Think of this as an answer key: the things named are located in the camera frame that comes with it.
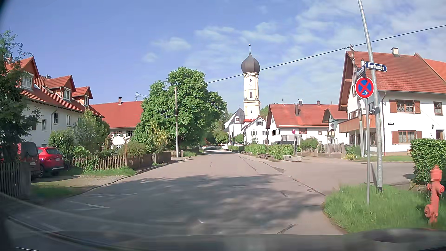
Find large green tree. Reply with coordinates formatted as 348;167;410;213
131;66;228;152

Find tree with dark foliage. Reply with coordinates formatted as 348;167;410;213
0;30;42;164

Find red car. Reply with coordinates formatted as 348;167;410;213
36;146;65;178

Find wooden picket fence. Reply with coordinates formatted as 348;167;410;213
66;152;172;171

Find lawn by white house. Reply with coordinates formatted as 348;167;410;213
350;155;414;162

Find grass verge by fence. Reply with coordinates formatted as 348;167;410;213
59;167;137;177

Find wooden utility pole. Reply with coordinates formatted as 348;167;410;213
174;86;180;158

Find white house with brown shutters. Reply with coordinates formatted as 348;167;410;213
337;47;446;157

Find red fire hydrant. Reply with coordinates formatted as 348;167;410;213
424;165;445;224

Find dark wooden fence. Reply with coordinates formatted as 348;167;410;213
0;161;32;199

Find no stopping road sign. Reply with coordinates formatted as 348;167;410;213
355;61;388;205

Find white house with red roof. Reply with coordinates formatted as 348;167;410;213
266;99;348;145

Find grey lamp post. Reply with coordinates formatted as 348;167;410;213
357;0;384;193

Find white gabled house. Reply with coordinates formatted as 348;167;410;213
241;116;269;145

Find low green hedge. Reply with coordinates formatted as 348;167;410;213
229;144;295;160

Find grey asphalt road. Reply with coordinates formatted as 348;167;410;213
7;149;416;238

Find trimmed green hedge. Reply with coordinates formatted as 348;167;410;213
410;138;446;185

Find overhead wires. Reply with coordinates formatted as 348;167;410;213
206;24;446;84

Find white house with dormer windows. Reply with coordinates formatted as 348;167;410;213
5;56;104;148

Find garden bushes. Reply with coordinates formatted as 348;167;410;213
48;109;148;167

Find white house behind tree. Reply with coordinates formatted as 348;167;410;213
90;97;144;149

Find dark red van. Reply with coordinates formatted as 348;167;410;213
0;142;41;180

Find white church with onion dome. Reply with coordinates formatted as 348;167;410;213
224;44;262;144

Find grass verge with hydrant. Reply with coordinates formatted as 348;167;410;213
323;183;446;233

